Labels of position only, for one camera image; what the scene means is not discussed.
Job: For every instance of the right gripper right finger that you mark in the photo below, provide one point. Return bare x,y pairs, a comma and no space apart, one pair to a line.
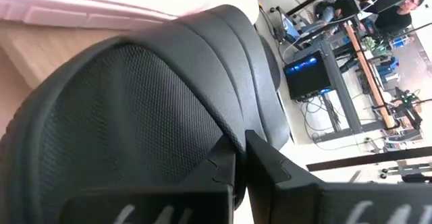
303,203

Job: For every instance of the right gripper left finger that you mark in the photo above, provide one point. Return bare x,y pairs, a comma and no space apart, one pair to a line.
168,207

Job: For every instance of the black slide sandal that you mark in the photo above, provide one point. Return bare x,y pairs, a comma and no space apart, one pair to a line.
135,99

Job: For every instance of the pink slide sandal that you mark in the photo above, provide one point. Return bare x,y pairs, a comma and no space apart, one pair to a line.
67,16

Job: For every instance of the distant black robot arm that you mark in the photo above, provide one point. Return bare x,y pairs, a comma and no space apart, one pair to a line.
408,106

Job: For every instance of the wooden top desk grey legs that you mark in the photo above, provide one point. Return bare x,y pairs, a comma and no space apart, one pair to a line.
341,85

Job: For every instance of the black computer tower blue lights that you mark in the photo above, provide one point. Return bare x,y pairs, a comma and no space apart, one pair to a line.
307,79

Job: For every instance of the green potted plant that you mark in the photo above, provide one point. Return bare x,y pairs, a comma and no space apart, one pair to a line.
369,43

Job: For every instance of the blue lit monitor screen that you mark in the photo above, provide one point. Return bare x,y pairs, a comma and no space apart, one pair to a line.
290,28

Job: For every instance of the person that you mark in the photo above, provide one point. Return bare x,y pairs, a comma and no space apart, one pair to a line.
329,13
393,18

